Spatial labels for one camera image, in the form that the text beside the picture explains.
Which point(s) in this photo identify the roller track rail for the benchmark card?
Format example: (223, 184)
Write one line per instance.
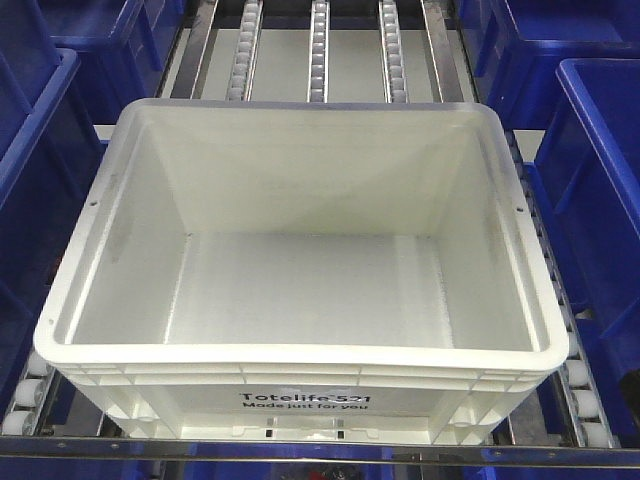
(242, 73)
(393, 65)
(318, 78)

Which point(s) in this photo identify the front steel shelf bar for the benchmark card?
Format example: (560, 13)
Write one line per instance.
(512, 456)

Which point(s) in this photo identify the middle roller track rail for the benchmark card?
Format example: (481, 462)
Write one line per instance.
(318, 78)

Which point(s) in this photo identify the blue bin right far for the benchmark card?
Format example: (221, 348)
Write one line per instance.
(515, 47)

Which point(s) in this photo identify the blue bin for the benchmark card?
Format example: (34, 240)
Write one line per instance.
(123, 48)
(515, 47)
(586, 181)
(51, 156)

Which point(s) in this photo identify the blue bin right near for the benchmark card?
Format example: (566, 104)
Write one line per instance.
(586, 181)

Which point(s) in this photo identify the roller track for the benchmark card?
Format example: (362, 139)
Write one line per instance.
(574, 384)
(27, 402)

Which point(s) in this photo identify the right roller track rail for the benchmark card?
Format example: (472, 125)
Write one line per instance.
(393, 65)

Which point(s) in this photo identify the left side roller track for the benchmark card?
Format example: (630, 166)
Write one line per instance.
(27, 402)

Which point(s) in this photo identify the white plastic tote bin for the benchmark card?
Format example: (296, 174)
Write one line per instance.
(250, 271)

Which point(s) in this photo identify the blue bin left near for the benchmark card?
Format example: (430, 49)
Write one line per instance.
(51, 156)

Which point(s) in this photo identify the blue bin left far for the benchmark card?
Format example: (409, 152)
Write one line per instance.
(123, 48)

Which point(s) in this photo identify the left roller track rail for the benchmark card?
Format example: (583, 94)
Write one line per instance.
(242, 73)

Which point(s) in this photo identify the right side roller track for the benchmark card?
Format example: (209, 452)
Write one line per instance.
(574, 384)

